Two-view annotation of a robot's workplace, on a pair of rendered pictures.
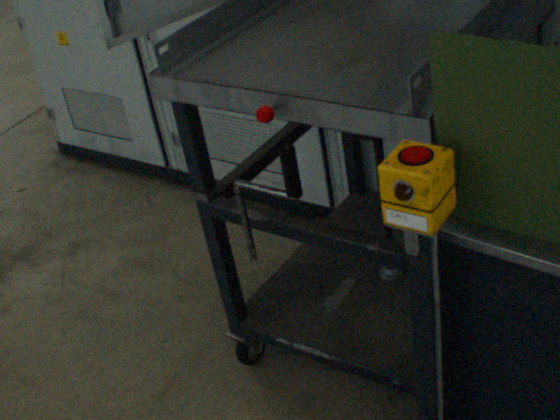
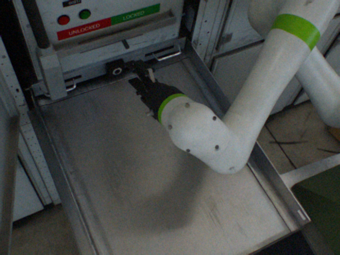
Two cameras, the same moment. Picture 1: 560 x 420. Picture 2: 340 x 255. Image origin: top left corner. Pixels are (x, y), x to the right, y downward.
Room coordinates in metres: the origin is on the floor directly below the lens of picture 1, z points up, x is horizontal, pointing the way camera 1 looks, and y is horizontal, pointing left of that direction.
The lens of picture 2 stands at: (1.43, 0.25, 1.95)
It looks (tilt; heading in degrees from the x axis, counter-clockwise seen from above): 59 degrees down; 285
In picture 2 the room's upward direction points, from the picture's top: 10 degrees clockwise
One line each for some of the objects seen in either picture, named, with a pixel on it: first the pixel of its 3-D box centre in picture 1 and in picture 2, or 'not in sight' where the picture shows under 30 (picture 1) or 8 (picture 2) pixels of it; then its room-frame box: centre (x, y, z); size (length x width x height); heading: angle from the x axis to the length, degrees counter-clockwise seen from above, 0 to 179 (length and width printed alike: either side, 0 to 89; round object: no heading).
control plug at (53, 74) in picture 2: not in sight; (51, 70); (1.92, -0.29, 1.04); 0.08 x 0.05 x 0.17; 139
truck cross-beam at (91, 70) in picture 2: not in sight; (111, 60); (1.85, -0.51, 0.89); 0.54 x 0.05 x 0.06; 49
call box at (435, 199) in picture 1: (417, 186); not in sight; (0.90, -0.19, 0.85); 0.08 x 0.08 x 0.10; 49
